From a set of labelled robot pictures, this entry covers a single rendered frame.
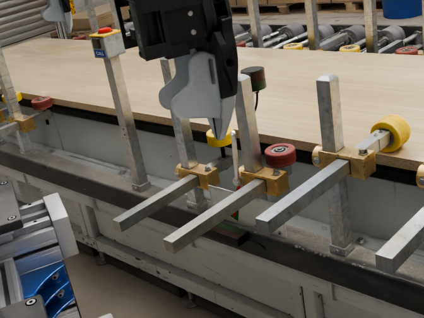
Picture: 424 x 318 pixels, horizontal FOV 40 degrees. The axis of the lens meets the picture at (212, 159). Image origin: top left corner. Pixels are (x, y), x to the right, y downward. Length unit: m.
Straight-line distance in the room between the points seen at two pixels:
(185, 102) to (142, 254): 2.14
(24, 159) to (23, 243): 1.30
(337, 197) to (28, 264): 0.69
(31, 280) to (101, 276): 1.68
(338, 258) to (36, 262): 0.69
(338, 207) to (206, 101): 0.89
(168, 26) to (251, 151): 1.01
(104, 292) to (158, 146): 0.89
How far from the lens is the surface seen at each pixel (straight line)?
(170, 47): 0.50
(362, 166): 1.29
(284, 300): 2.11
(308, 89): 2.00
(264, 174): 1.50
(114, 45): 1.78
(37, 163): 2.43
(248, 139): 1.48
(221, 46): 0.50
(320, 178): 1.24
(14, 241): 1.22
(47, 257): 1.25
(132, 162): 1.90
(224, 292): 2.30
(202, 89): 0.53
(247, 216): 1.60
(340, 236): 1.43
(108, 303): 2.70
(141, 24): 0.49
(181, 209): 1.77
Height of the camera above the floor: 1.51
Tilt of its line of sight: 23 degrees down
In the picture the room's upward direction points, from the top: 10 degrees counter-clockwise
